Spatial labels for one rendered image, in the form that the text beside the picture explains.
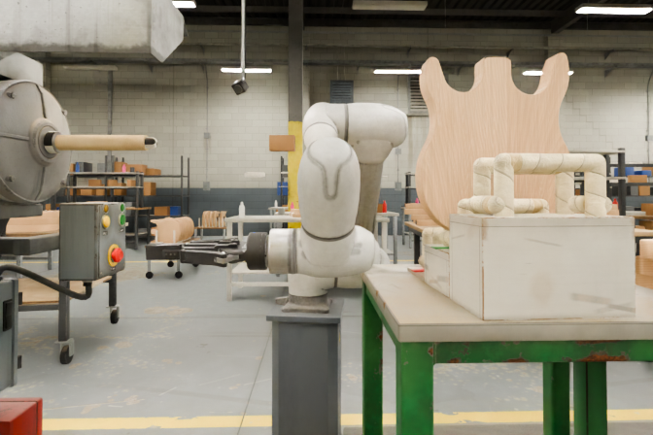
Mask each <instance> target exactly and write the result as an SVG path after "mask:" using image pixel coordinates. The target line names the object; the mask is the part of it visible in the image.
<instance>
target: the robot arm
mask: <svg viewBox="0 0 653 435"><path fill-rule="evenodd" d="M407 133H408V123H407V117H406V114H405V113H404V112H402V111H400V110H399V109H397V108H395V107H393V106H389V105H385V104H377V103H353V104H329V103H317V104H315V105H313V106H312V107H311V108H310V109H309V110H308V111H307V113H306V115H305V117H304V120H303V125H302V135H303V139H304V144H305V146H306V148H307V149H306V150H305V152H304V154H303V155H302V158H301V160H300V164H299V169H298V174H297V194H298V203H299V211H300V215H301V228H297V229H295V228H292V229H271V230H270V232H269V235H268V234H267V232H251V233H249V235H248V238H247V242H245V241H240V240H238V238H237V237H234V238H228V239H214V240H198V241H193V240H192V241H190V242H189V243H185V244H184V243H152V244H147V245H145V247H146V259H147V260H180V262H181V263H187V264H200V265H213V266H219V267H223V268H225V267H227V262H228V263H230V264H235V263H238V262H243V261H245V262H246V263H247V267H248V269H249V270H267V267H268V269H269V273H270V274H288V282H289V295H288V296H283V297H276V300H275V303H276V304H278V305H283V306H284V307H282V312H283V313H319V314H328V313H329V306H330V304H331V303H332V298H327V290H328V289H330V288H334V287H341V288H362V278H361V275H360V274H361V273H364V272H367V271H369V270H370V269H371V267H372V265H373V264H390V259H389V257H388V255H387V254H386V253H385V252H384V251H383V250H382V249H380V248H379V245H378V243H377V242H376V241H375V238H374V231H375V223H376V216H377V208H378V200H379V194H380V186H381V179H382V171H383V163H384V161H385V160H386V158H387V157H388V156H389V154H390V152H391V150H392V149H393V148H394V147H398V146H399V145H401V144H402V143H403V142H404V140H405V139H406V137H407Z"/></svg>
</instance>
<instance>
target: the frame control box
mask: <svg viewBox="0 0 653 435"><path fill-rule="evenodd" d="M104 203H107V204H108V205H109V212H108V214H106V215H105V214H103V211H102V206H103V204H104ZM120 203H123V202H88V203H61V204H59V257H58V279H59V280H60V281H62V282H65V281H82V283H83V286H85V287H86V294H80V293H78V292H75V291H73V290H71V289H68V288H66V287H64V286H62V285H60V284H57V283H55V282H53V281H51V280H49V279H47V278H45V277H42V276H40V275H38V274H36V273H34V272H32V271H30V270H27V269H25V268H22V267H20V266H17V265H14V264H4V265H1V266H0V282H1V281H2V280H3V278H4V277H2V276H1V275H2V273H3V272H4V271H6V270H8V271H13V272H17V273H19V274H22V275H23V276H26V277H28V278H30V279H32V280H34V281H36V282H39V283H41V284H44V285H46V286H48V287H50V288H52V289H54V290H56V291H58V292H60V293H63V294H65V295H67V296H70V297H72V298H75V299H78V300H87V299H88V298H90V296H91V294H92V283H93V281H97V280H99V279H102V278H105V277H107V276H110V275H113V274H115V273H117V272H119V271H122V270H124V268H125V224H124V225H121V224H120V216H121V215H124V216H125V204H124V203H123V204H124V211H123V213H121V212H120V209H119V206H120ZM104 217H109V219H110V224H109V226H108V227H105V226H104V223H103V220H104ZM116 248H121V250H122V252H123V258H122V260H121V261H120V262H114V259H113V258H112V252H113V251H114V250H115V249H116Z"/></svg>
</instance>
